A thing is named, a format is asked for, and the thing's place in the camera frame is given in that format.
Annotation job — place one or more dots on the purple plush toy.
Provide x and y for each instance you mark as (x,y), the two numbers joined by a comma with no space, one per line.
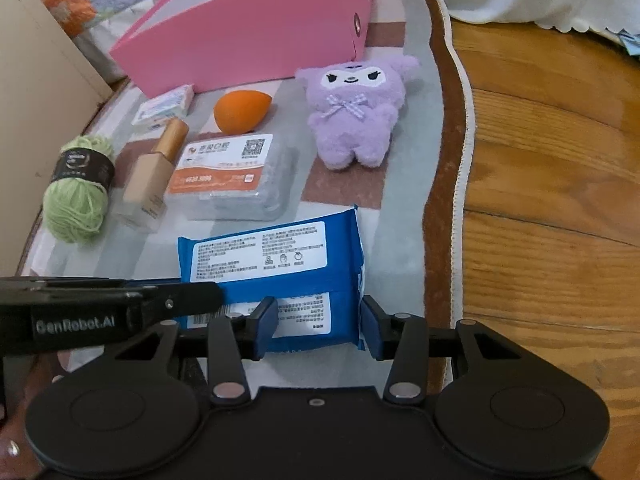
(355,106)

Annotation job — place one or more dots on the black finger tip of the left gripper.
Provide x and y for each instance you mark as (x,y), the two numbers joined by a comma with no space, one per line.
(157,301)

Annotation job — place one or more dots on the orange makeup sponge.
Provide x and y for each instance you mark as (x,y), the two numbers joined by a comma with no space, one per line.
(241,111)

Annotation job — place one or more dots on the small white soap pack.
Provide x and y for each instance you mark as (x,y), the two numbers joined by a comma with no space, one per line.
(159,111)

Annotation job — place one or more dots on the green yarn ball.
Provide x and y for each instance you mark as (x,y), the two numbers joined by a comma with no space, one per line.
(76,200)

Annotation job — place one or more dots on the checkered grey brown rug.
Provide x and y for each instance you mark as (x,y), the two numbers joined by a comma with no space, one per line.
(409,209)

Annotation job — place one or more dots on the pink storage box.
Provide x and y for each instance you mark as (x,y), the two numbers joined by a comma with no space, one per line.
(214,44)

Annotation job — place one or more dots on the gold cap foundation bottle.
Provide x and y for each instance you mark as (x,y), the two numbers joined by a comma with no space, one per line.
(142,205)

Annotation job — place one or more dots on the blue wet wipes pack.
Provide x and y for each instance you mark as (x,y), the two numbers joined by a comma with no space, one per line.
(313,267)

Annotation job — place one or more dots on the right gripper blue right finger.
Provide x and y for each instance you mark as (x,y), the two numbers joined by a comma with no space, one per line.
(402,340)

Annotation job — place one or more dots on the clear dental floss box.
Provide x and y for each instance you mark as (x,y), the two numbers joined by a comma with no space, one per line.
(246,178)

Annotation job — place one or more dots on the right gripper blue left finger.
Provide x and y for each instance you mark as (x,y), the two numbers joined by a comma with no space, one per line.
(232,339)

